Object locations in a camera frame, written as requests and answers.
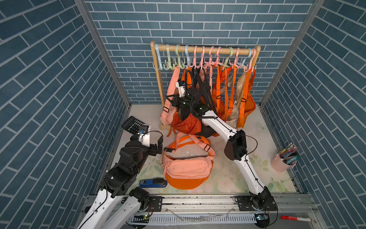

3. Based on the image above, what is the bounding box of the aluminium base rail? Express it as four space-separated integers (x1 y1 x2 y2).
75 193 327 229

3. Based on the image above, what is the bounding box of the blue black stapler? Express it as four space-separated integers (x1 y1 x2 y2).
139 178 168 188

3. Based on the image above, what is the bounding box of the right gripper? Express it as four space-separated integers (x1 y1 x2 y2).
166 96 195 113

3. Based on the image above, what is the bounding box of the small pink sling bag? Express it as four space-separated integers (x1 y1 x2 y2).
160 67 181 125

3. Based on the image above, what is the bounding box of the black desk calculator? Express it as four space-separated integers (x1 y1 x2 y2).
122 116 149 135

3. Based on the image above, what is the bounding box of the orange bag behind black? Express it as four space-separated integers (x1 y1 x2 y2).
212 65 237 121

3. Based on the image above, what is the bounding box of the red white marker pen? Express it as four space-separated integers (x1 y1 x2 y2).
281 215 312 222

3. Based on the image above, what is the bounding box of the pink pen cup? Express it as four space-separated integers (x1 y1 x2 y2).
270 143 300 173

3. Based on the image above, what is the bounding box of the dark red-orange bag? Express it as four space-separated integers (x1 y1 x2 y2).
167 112 202 137

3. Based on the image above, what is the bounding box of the far right orange bag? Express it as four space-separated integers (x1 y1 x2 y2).
238 68 256 128

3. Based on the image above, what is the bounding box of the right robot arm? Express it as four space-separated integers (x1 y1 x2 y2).
161 67 277 210

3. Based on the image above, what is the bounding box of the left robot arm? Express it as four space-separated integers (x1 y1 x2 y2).
79 133 164 229

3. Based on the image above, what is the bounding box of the large pink sling bag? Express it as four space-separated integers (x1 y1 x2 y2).
162 132 215 179

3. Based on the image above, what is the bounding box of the beige sling bag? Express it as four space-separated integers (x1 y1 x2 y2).
226 73 246 128

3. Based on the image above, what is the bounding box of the wooden hanging rack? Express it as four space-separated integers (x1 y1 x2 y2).
150 40 261 131

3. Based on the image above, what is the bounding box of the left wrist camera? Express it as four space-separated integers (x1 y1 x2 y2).
138 125 150 147

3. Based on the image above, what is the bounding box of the black sling bag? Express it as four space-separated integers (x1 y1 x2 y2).
190 67 217 137

